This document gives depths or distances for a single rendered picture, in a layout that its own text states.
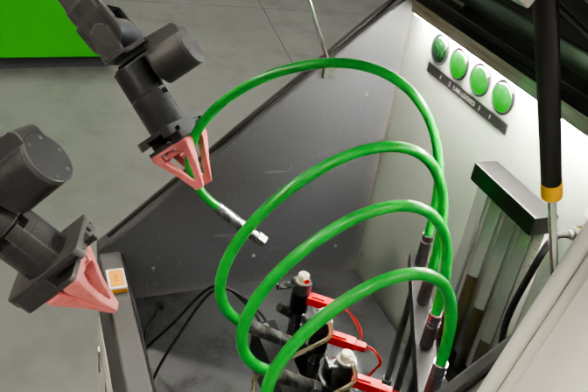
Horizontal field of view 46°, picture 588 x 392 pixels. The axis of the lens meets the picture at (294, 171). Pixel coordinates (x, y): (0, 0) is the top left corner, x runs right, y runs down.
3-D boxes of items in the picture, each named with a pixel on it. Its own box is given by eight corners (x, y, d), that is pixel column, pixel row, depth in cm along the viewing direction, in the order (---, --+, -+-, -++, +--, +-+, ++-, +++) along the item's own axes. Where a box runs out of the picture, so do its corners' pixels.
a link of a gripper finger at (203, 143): (231, 168, 105) (199, 115, 104) (212, 181, 98) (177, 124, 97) (198, 188, 107) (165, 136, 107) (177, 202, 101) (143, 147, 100)
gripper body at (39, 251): (89, 260, 70) (31, 215, 66) (20, 312, 72) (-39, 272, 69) (98, 222, 75) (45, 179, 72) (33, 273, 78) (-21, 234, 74)
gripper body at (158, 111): (206, 121, 105) (180, 80, 105) (176, 135, 96) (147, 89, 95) (175, 141, 108) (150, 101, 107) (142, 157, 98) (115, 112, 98)
